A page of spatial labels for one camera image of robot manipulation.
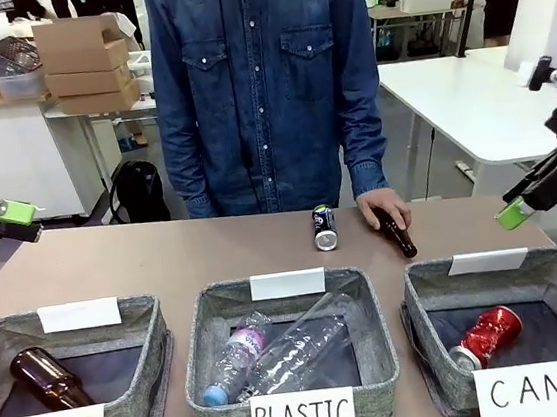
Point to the brown glass bottle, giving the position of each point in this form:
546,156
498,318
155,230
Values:
404,240
41,376

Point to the crushed red soda can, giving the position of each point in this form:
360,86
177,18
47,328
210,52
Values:
493,327

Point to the clear plastic bottle blue cap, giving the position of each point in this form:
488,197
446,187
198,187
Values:
240,354

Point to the large clear plastic bottle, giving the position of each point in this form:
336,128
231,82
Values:
304,346

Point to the person's left forearm denim sleeve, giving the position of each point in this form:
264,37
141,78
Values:
366,158

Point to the person's right forearm denim sleeve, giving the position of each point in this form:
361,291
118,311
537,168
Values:
187,178

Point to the white card on can basket rim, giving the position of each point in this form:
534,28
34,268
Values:
486,262

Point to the white card on bottle basket rim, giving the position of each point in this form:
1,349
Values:
79,315

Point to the grey felt basket bottle label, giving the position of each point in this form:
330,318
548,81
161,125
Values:
141,325

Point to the grey felt basket can label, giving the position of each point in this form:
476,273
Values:
420,303

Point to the white paper sign CAN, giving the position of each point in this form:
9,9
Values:
531,391

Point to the grey felt basket plastic label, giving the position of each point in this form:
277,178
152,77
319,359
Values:
370,309

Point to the black green drink can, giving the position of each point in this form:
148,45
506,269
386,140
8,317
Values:
325,228

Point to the white card on plastic basket rim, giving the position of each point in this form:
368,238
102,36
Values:
287,284

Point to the person's left hand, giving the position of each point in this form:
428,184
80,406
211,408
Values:
383,204

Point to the white cabinet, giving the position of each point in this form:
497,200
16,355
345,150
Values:
16,158

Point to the white power strip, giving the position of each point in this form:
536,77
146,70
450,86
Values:
465,169

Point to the white desk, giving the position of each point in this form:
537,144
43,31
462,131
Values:
77,123

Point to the black backpack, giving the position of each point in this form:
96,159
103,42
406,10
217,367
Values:
138,194

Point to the large white table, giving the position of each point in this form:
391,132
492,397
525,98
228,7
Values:
447,98

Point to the translucent plastic storage box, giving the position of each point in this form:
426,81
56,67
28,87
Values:
20,86

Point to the flat closed cardboard box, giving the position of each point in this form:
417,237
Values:
100,100
88,81

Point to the open cardboard box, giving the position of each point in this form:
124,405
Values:
79,45

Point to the person's denim shirt torso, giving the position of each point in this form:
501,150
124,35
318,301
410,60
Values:
270,93

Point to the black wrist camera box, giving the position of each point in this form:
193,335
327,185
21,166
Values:
540,73

